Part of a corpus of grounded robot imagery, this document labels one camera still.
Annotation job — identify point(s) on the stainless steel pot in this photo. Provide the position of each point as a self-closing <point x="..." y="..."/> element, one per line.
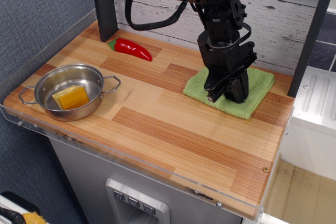
<point x="94" y="83"/>

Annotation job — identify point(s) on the clear acrylic table guard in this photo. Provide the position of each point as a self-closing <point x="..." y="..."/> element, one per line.
<point x="163" y="137"/>

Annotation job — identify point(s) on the dark grey right post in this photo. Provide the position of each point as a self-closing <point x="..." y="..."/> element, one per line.
<point x="313" y="32"/>

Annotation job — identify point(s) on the white toy sink unit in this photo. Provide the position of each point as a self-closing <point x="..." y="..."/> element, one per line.
<point x="309" y="141"/>

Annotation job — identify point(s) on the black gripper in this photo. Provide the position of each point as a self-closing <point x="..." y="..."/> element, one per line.
<point x="227" y="63"/>

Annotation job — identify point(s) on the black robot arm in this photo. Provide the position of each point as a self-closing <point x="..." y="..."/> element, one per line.
<point x="221" y="18"/>

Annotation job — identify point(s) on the green cloth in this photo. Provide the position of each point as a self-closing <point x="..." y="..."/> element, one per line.
<point x="260" y="82"/>

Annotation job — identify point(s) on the red toy chili pepper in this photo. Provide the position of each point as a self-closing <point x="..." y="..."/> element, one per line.
<point x="130" y="48"/>

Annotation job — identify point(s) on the dark grey left post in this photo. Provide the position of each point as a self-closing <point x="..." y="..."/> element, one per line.
<point x="106" y="17"/>

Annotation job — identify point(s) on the grey toy fridge cabinet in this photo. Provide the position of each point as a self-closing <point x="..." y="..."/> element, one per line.
<point x="110" y="191"/>

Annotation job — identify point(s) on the yellow orange block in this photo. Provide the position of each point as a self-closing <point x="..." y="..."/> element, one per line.
<point x="71" y="98"/>

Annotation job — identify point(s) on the yellow object at corner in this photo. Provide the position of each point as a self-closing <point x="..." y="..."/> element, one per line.
<point x="33" y="218"/>

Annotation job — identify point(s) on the dark grey post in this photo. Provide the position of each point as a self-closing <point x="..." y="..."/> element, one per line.
<point x="313" y="32"/>
<point x="106" y="17"/>

